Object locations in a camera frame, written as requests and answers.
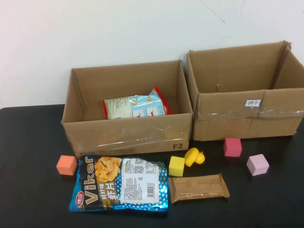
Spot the blue Vikar shrimp chips bag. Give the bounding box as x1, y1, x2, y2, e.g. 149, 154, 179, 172
68, 155, 170, 212

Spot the brown biscuit pack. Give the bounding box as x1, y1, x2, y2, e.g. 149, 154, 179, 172
168, 172, 230, 204

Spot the red and light-blue snack bag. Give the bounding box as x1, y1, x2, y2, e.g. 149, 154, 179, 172
102, 85, 173, 120

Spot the cardboard box with F2 print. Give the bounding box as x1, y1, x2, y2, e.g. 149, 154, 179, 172
61, 59, 193, 159

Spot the yellow foam cube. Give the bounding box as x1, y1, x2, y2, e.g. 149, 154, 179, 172
168, 156, 186, 177

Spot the yellow rubber duck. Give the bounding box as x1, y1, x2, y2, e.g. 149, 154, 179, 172
184, 147, 206, 167

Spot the cardboard box with white label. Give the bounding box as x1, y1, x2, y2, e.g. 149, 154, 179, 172
186, 40, 304, 141

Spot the pink foam cube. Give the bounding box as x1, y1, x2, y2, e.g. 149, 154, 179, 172
223, 137, 243, 157

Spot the orange foam cube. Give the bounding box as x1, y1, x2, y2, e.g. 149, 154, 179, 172
56, 155, 78, 176

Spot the white handwritten label sticker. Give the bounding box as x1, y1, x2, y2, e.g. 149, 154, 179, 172
244, 98, 262, 109

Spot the lilac foam cube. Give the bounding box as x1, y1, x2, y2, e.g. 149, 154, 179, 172
246, 153, 270, 176

